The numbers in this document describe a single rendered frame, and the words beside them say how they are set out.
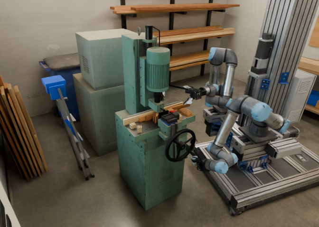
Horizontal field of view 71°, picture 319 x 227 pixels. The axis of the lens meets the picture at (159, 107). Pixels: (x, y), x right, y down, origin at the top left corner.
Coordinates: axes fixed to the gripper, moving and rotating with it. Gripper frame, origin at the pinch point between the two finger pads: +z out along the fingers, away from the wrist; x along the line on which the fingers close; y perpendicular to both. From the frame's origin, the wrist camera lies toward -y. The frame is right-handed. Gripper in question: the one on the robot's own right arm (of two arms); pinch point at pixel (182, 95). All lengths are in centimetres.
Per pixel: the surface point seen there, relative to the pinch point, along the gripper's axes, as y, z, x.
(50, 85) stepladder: -69, 83, -11
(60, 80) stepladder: -71, 74, -14
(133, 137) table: -5.3, 42.5, 24.5
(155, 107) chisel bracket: -14.7, 15.7, 10.0
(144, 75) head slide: -22.6, 19.6, -16.1
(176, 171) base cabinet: -13, -1, 78
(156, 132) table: -4.0, 23.2, 25.8
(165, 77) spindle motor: -5.5, 11.3, -15.9
